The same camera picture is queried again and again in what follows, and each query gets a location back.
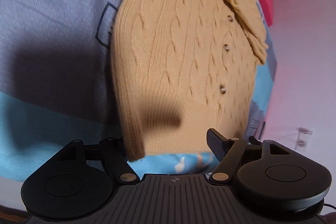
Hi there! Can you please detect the blue patterned bed sheet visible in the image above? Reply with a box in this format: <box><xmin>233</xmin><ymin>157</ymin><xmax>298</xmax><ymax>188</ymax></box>
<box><xmin>0</xmin><ymin>0</ymin><xmax>278</xmax><ymax>183</ymax></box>

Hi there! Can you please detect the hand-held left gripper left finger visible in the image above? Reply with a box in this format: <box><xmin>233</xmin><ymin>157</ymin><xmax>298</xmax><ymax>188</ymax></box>
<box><xmin>56</xmin><ymin>137</ymin><xmax>140</xmax><ymax>184</ymax></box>

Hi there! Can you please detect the tan cable-knit cardigan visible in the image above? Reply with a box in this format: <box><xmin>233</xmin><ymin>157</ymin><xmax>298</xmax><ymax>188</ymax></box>
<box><xmin>110</xmin><ymin>0</ymin><xmax>269</xmax><ymax>163</ymax></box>

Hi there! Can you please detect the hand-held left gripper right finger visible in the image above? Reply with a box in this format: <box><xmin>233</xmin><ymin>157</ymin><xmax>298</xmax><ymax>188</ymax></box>
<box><xmin>206</xmin><ymin>128</ymin><xmax>292</xmax><ymax>184</ymax></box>

